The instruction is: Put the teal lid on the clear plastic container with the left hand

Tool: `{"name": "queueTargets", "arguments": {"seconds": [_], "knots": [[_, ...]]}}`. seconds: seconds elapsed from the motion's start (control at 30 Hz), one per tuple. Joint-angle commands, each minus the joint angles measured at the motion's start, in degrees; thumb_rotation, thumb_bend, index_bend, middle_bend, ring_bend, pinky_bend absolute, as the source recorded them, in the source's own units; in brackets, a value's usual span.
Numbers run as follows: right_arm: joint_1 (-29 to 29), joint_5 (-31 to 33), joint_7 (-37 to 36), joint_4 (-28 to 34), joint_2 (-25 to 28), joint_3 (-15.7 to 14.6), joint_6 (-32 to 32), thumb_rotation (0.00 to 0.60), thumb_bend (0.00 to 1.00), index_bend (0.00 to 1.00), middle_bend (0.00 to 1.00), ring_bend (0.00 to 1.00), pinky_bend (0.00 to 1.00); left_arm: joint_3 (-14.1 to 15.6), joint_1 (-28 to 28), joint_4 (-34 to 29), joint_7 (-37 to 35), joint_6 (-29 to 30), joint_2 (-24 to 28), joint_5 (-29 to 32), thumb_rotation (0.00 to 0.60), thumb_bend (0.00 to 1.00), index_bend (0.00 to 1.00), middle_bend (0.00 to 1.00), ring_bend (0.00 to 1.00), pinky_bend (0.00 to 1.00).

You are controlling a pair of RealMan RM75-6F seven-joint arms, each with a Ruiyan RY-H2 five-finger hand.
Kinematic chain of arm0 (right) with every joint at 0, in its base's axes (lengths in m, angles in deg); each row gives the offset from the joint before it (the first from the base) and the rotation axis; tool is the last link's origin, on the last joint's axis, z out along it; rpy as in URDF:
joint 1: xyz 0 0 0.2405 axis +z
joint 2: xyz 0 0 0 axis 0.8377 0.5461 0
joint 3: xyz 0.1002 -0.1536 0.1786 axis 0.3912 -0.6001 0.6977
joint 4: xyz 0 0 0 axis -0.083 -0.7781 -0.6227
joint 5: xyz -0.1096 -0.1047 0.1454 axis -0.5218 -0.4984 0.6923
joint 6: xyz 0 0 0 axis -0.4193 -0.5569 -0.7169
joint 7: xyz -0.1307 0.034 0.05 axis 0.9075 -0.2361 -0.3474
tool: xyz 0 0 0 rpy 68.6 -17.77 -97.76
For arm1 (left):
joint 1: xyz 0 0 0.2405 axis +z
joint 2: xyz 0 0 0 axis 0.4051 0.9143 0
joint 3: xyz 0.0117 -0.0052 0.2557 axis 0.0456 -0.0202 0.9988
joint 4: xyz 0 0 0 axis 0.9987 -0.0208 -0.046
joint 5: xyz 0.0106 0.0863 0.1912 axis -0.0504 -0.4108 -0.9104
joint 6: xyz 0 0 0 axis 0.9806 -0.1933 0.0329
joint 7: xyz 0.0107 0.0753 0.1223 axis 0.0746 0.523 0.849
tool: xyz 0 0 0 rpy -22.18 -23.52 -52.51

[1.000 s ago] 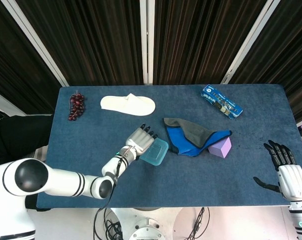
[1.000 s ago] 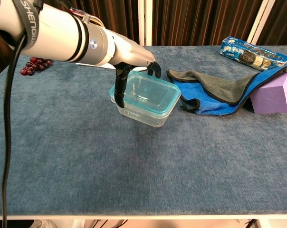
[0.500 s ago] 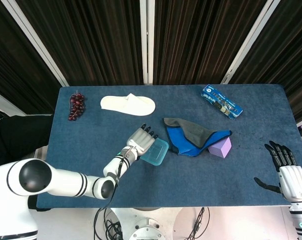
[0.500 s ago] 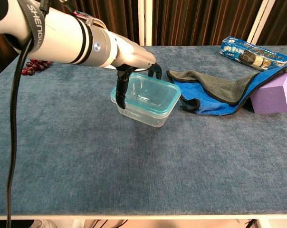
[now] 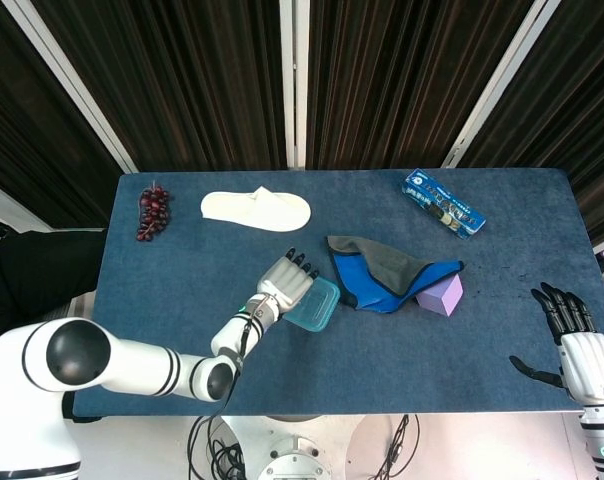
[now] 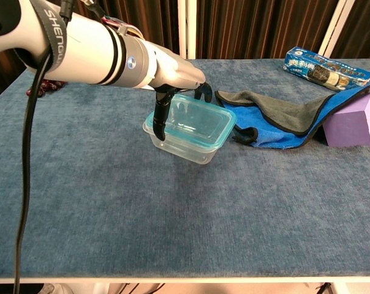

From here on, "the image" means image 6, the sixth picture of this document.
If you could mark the white frame post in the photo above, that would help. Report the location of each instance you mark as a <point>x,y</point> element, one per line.
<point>187,29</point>
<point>336,27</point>

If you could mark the teal container lid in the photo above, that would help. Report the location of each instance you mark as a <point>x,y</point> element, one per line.
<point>197,122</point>

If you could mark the blue snack package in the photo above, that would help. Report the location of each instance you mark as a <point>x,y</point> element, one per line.
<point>329,69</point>

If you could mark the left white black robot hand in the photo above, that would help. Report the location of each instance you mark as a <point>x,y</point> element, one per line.
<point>179,72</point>

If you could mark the dark brown curtain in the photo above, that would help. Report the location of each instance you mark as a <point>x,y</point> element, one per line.
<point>154,21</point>
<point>362,27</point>
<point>4,76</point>
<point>258,27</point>

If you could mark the clear plastic container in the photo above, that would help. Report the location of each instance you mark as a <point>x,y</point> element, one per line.
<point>185,151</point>

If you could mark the blue and grey cloth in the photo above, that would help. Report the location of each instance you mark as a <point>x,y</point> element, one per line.
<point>283,113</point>

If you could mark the purple foam block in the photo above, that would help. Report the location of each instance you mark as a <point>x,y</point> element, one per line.
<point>350,125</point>

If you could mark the blue felt table cover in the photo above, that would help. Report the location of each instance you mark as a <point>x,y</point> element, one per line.
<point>142,214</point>

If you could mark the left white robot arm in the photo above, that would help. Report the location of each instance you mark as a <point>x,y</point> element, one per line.
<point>90,52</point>

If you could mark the dark red grape bunch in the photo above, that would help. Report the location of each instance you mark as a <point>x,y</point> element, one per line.
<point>48,85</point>

